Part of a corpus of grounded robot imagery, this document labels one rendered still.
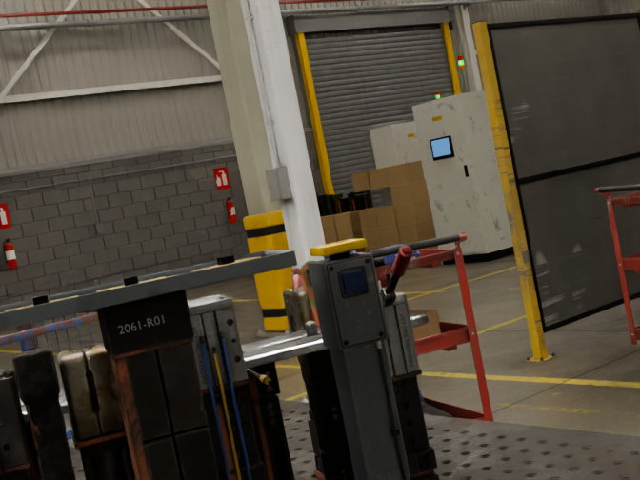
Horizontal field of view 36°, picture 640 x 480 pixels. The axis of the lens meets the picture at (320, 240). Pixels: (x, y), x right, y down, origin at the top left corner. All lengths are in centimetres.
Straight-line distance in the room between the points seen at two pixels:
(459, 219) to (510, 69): 605
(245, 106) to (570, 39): 335
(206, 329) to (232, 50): 754
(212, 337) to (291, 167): 424
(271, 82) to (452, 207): 660
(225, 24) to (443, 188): 419
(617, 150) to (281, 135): 230
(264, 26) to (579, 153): 214
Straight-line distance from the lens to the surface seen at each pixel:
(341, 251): 123
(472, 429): 203
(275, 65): 561
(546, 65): 624
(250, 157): 877
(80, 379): 134
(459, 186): 1180
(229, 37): 886
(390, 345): 143
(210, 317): 135
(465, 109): 1170
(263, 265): 116
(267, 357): 149
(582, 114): 642
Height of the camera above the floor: 123
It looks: 3 degrees down
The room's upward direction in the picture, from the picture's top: 11 degrees counter-clockwise
